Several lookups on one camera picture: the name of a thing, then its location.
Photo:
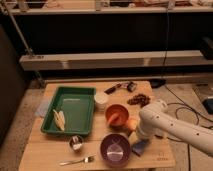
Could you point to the blue sponge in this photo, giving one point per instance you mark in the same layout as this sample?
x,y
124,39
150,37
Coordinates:
x,y
139,147

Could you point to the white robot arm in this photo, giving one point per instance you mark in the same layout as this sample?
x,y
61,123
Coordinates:
x,y
153,116

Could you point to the green plastic tray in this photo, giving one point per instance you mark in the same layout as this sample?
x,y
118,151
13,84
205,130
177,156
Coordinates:
x,y
77,105

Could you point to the black marker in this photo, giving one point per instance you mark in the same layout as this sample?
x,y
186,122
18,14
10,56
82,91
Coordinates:
x,y
112,89

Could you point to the white cup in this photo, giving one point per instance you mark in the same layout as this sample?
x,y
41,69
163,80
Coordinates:
x,y
101,99

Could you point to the small black box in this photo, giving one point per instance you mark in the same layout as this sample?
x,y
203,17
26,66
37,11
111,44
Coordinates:
x,y
131,86

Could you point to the orange bowl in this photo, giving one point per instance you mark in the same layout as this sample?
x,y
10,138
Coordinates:
x,y
123,115

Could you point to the orange carrot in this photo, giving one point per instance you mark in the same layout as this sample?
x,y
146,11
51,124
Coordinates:
x,y
112,118

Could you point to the brown grape bunch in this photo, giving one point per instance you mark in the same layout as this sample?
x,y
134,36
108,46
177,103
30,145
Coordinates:
x,y
139,99

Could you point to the red yellow apple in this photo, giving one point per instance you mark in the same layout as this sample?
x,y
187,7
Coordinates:
x,y
131,124

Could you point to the pale corn cob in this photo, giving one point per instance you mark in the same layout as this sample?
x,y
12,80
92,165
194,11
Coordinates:
x,y
59,120

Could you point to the purple bowl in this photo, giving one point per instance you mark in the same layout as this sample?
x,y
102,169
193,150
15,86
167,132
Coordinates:
x,y
115,150

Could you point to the small metal cup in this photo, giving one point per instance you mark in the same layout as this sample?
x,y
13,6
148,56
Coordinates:
x,y
76,142

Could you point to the clear plastic bag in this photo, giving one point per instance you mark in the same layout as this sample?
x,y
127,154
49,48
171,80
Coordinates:
x,y
42,108

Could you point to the silver fork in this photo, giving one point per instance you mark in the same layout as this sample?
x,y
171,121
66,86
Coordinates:
x,y
84,160

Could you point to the metal shelf rail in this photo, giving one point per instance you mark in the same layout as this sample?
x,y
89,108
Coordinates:
x,y
113,60

